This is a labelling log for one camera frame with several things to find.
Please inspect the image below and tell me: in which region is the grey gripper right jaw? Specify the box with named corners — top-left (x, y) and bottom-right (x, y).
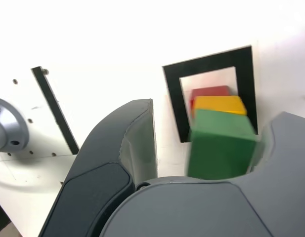
top-left (99, 111), bottom-right (305, 237)

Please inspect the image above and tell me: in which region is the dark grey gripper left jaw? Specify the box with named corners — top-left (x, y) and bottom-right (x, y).
top-left (39, 98), bottom-right (159, 237)

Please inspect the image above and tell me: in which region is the green cube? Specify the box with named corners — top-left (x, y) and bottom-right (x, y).
top-left (186, 108), bottom-right (263, 180)

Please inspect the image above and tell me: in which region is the yellow cube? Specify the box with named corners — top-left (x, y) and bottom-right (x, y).
top-left (193, 95), bottom-right (248, 117)

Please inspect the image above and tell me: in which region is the red cube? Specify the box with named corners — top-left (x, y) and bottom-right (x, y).
top-left (189, 85), bottom-right (231, 117)

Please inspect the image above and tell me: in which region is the black tape square outline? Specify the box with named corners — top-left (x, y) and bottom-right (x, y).
top-left (162, 44), bottom-right (259, 143)

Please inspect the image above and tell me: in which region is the black tape strip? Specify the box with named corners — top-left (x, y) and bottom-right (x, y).
top-left (31, 66), bottom-right (80, 156)

